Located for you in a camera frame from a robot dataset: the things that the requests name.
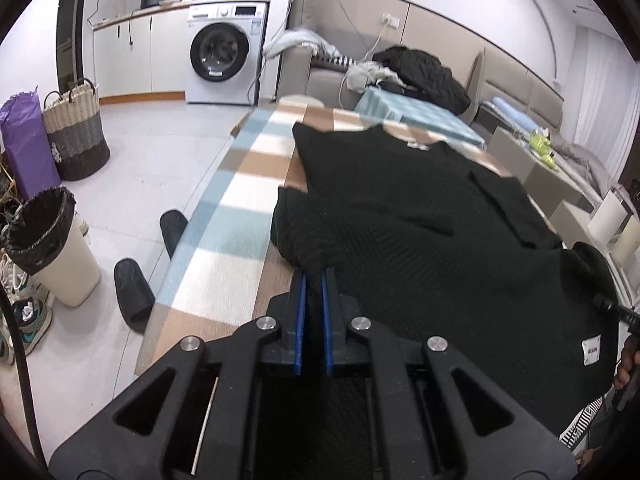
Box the checked brown blue tablecloth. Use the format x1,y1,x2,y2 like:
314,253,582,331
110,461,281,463
134,97,561,377

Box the white washing machine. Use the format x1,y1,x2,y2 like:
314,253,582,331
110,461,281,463
186,1,271,107

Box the person's striped clothing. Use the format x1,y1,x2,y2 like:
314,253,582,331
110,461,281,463
559,394,607,457

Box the white base cabinet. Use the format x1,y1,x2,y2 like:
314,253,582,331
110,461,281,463
92,7,191,102

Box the white bin with black liner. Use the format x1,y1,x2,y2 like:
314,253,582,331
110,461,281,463
2,186,102,308

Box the grey green garment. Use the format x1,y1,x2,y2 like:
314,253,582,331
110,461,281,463
345,60,401,94

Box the black slipper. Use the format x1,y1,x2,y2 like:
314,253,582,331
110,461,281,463
159,210,190,261
114,257,156,333

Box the black cable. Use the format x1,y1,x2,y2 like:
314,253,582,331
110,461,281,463
0,287,47,463

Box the person's right hand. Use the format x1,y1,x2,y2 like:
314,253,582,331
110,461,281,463
614,335,640,392

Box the grey sofa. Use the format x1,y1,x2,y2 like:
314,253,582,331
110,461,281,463
277,0,401,111

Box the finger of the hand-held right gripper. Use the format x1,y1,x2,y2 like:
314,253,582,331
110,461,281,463
592,294,640,333

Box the white sneaker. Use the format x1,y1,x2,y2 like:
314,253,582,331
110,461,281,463
0,252,37,294

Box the purple bag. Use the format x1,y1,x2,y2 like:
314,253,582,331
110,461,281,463
0,87,62,202

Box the light blue pillow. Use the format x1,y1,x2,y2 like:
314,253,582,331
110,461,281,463
487,96,539,134

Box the teal checked cloth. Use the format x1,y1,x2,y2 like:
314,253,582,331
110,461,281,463
354,85,488,151

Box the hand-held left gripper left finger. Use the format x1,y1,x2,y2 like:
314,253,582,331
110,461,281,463
47,266,307,480

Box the black knit sweater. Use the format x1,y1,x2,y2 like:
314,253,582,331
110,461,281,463
270,122,621,436

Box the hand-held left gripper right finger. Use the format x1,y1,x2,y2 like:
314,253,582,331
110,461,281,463
321,266,579,480

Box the black white patterned cushion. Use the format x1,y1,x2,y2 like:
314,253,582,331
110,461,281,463
312,54,359,69

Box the green toy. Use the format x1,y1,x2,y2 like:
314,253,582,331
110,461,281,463
527,127,559,169

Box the woven laundry basket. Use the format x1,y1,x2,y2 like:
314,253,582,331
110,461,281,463
42,78,112,182

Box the grey teal sneaker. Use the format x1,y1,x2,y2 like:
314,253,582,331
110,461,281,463
11,297,53,357

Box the black quilted jacket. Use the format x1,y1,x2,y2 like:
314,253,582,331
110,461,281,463
372,45,472,116

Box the pale blue white garment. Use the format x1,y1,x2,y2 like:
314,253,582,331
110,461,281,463
262,27,342,61

